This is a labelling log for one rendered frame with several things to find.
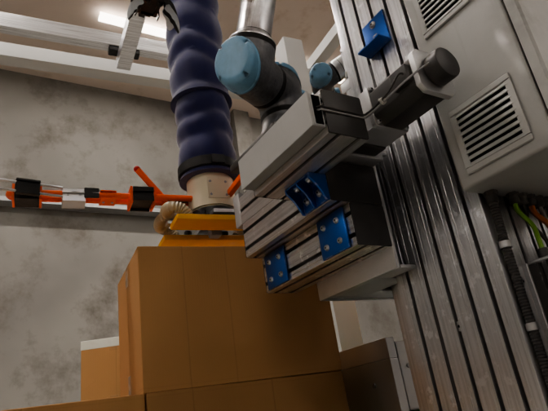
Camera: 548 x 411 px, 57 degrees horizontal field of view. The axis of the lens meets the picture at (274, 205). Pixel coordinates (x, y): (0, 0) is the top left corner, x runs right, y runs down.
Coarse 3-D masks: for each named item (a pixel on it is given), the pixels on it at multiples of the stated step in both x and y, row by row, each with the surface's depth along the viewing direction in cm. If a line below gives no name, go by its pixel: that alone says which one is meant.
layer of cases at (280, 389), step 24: (240, 384) 140; (264, 384) 143; (288, 384) 146; (312, 384) 149; (336, 384) 153; (24, 408) 117; (48, 408) 119; (72, 408) 121; (96, 408) 123; (120, 408) 125; (144, 408) 128; (168, 408) 130; (192, 408) 133; (216, 408) 135; (240, 408) 138; (264, 408) 140; (288, 408) 143; (312, 408) 146; (336, 408) 149
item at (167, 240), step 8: (184, 232) 184; (224, 232) 189; (168, 240) 176; (176, 240) 177; (184, 240) 178; (192, 240) 179; (200, 240) 180; (208, 240) 182; (216, 240) 183; (224, 240) 184; (232, 240) 186; (240, 240) 187
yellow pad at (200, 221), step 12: (180, 216) 160; (192, 216) 162; (204, 216) 163; (216, 216) 165; (228, 216) 167; (180, 228) 167; (192, 228) 169; (204, 228) 170; (216, 228) 172; (228, 228) 174
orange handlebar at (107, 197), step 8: (232, 184) 172; (240, 184) 171; (8, 192) 154; (48, 192) 158; (56, 192) 159; (104, 192) 165; (112, 192) 166; (120, 192) 168; (232, 192) 176; (48, 200) 161; (56, 200) 162; (88, 200) 166; (96, 200) 167; (104, 200) 166; (112, 200) 166; (120, 200) 170; (160, 200) 173; (168, 200) 174; (176, 200) 175; (184, 200) 176
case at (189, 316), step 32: (160, 256) 146; (192, 256) 150; (224, 256) 154; (128, 288) 156; (160, 288) 142; (192, 288) 146; (224, 288) 150; (256, 288) 154; (128, 320) 154; (160, 320) 139; (192, 320) 142; (224, 320) 146; (256, 320) 150; (288, 320) 154; (320, 320) 158; (128, 352) 152; (160, 352) 135; (192, 352) 139; (224, 352) 142; (256, 352) 146; (288, 352) 150; (320, 352) 154; (128, 384) 150; (160, 384) 132; (192, 384) 135
